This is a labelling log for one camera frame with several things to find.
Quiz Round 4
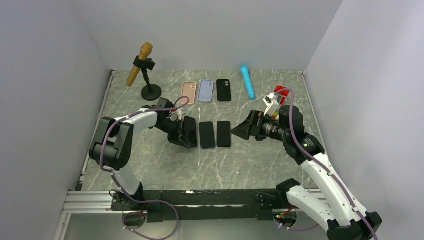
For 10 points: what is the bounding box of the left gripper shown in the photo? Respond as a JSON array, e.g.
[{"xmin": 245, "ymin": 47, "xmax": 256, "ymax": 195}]
[{"xmin": 156, "ymin": 118, "xmax": 191, "ymax": 149}]

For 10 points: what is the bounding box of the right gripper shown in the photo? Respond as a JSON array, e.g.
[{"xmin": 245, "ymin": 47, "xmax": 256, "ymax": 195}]
[{"xmin": 230, "ymin": 109, "xmax": 290, "ymax": 143}]

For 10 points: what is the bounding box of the black phone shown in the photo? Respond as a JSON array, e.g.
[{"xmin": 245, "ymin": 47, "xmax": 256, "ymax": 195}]
[{"xmin": 216, "ymin": 121, "xmax": 232, "ymax": 148}]

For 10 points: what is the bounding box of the black phone case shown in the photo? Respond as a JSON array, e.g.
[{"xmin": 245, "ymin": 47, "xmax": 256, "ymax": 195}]
[{"xmin": 216, "ymin": 79, "xmax": 232, "ymax": 102}]

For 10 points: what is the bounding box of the purple phone case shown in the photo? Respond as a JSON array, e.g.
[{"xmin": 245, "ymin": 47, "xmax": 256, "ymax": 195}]
[{"xmin": 197, "ymin": 79, "xmax": 214, "ymax": 103}]

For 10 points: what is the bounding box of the pink phone case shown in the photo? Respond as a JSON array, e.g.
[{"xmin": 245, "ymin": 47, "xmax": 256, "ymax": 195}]
[{"xmin": 180, "ymin": 81, "xmax": 197, "ymax": 106}]

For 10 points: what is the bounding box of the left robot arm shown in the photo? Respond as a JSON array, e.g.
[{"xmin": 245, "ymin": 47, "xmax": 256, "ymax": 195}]
[{"xmin": 88, "ymin": 97, "xmax": 198, "ymax": 210}]

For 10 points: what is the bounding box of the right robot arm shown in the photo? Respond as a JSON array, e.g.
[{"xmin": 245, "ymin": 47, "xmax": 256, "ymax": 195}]
[{"xmin": 231, "ymin": 105, "xmax": 382, "ymax": 240}]

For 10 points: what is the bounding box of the red toy object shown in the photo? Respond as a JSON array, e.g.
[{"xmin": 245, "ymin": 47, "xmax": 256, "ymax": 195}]
[{"xmin": 271, "ymin": 85, "xmax": 290, "ymax": 120}]

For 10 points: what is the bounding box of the black microphone stand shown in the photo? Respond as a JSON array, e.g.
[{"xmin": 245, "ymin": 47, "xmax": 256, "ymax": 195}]
[{"xmin": 141, "ymin": 69, "xmax": 162, "ymax": 101}]

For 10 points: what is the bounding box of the blue microphone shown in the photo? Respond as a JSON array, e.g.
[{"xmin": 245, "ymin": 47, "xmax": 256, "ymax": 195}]
[{"xmin": 240, "ymin": 64, "xmax": 256, "ymax": 100}]

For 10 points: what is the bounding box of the gold microphone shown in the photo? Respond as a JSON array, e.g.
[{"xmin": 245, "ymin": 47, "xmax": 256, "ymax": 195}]
[{"xmin": 126, "ymin": 42, "xmax": 156, "ymax": 87}]

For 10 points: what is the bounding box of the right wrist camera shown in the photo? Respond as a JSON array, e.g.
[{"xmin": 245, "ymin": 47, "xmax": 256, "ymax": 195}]
[{"xmin": 263, "ymin": 93, "xmax": 280, "ymax": 117}]

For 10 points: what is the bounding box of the black base frame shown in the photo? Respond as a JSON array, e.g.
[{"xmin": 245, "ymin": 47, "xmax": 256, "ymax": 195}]
[{"xmin": 109, "ymin": 188, "xmax": 295, "ymax": 223}]

